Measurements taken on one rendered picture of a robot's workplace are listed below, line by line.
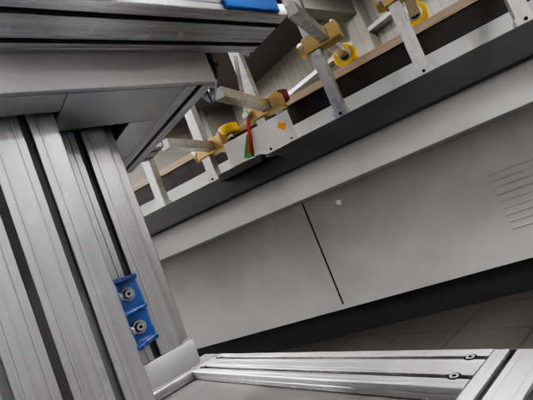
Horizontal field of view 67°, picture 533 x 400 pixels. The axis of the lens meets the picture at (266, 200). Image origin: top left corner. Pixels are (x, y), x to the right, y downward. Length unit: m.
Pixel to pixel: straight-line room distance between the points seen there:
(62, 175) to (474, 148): 1.19
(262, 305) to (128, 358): 1.23
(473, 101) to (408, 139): 0.19
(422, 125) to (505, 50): 0.26
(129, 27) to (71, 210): 0.21
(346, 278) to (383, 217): 0.26
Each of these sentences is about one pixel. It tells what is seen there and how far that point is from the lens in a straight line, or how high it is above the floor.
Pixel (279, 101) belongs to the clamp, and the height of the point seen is 0.83.
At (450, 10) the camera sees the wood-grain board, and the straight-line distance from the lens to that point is 1.48.
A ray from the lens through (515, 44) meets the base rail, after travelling 1.21.
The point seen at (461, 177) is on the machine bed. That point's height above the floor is 0.40.
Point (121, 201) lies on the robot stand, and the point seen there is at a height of 0.57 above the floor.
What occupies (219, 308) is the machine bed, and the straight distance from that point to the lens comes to 1.81.
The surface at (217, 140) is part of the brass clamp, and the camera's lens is 1.42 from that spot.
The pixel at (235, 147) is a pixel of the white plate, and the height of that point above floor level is 0.77.
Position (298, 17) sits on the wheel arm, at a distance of 1.11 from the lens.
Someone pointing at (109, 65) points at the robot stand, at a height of 0.71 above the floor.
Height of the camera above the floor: 0.46
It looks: 5 degrees up
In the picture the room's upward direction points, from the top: 22 degrees counter-clockwise
